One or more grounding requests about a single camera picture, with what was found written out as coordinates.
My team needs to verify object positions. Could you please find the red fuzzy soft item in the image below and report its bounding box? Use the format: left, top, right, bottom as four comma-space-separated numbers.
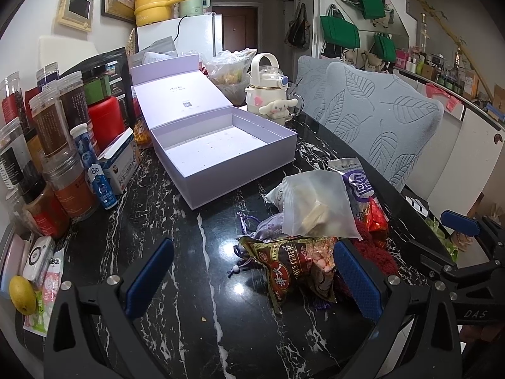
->
351, 219, 399, 276

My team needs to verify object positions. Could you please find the colourful foil snack bag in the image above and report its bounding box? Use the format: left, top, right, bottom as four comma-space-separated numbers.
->
239, 236, 338, 314

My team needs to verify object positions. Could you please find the silver purple snack packet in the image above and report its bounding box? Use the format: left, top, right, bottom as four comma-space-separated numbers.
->
328, 158, 376, 204

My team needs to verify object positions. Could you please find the translucent snack pouch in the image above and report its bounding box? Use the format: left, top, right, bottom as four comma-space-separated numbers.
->
282, 170, 361, 240

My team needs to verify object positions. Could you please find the lavender drawstring sachet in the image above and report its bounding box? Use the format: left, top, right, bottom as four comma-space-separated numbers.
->
236, 212, 285, 242

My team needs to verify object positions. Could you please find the red foil packet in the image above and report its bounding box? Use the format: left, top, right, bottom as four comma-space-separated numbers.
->
361, 197, 389, 234

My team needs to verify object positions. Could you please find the yellow lemon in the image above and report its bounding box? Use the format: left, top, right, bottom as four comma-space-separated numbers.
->
9, 275, 37, 316

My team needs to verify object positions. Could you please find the grey leaf-pattern cushion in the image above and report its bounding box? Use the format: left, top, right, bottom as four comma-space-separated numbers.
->
295, 56, 443, 191

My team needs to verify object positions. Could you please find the white blue medicine box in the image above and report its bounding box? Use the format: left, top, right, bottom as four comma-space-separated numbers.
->
98, 128, 140, 195

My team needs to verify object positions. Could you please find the orange-content clear jar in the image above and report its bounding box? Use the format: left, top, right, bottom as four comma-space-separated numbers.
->
42, 148, 98, 222

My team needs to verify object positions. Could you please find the brown-label clear jar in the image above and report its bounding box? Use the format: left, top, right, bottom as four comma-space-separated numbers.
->
29, 87, 71, 158

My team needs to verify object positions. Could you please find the lavender open gift box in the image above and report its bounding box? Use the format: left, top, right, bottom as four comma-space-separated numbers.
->
130, 55, 297, 210

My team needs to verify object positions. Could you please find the blue tablet tube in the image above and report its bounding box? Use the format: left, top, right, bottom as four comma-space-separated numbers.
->
70, 123, 117, 210

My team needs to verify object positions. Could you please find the red canister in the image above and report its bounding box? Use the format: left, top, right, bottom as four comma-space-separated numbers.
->
88, 96, 125, 152

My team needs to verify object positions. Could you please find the green-label dark jar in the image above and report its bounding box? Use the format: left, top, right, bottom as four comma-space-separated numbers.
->
84, 75, 112, 107

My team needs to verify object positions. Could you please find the cream kettle-shaped water bottle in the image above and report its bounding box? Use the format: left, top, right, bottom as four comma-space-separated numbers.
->
245, 53, 302, 126

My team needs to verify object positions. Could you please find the green tote bag left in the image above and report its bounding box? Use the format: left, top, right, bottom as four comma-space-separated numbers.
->
320, 15, 360, 49

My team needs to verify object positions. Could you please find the green tote bag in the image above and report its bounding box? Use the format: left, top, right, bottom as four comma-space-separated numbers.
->
320, 15, 360, 49
360, 0, 385, 20

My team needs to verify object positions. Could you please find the black printed standing pouch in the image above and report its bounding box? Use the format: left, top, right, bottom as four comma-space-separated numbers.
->
62, 47, 135, 128

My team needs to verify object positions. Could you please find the green tote bag upper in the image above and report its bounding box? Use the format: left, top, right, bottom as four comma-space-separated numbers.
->
360, 0, 385, 20

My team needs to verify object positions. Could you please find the clear plastic food bag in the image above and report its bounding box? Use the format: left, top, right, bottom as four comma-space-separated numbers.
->
204, 48, 258, 106

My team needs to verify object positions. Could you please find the white refrigerator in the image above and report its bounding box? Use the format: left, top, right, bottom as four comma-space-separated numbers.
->
137, 13, 223, 60

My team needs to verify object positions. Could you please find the brown door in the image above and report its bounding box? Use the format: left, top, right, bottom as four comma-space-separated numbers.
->
212, 2, 260, 51

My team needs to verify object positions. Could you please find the yellow pot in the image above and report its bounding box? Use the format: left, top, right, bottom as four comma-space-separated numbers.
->
134, 0, 188, 27

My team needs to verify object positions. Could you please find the wall intercom panel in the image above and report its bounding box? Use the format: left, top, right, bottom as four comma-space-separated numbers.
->
56, 0, 94, 33

